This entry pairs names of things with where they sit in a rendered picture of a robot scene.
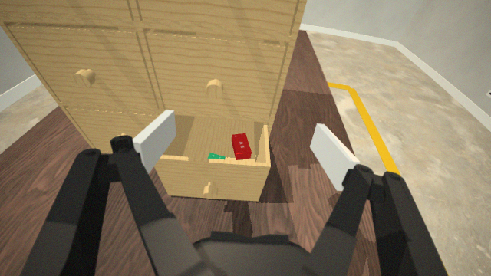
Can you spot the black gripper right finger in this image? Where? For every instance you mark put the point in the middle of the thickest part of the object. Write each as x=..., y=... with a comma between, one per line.
x=404, y=244

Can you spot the light wooden chest of drawers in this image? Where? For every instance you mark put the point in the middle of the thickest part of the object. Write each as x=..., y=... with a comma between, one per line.
x=7, y=24

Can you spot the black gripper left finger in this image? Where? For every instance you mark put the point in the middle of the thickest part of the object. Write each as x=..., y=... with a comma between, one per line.
x=68, y=242

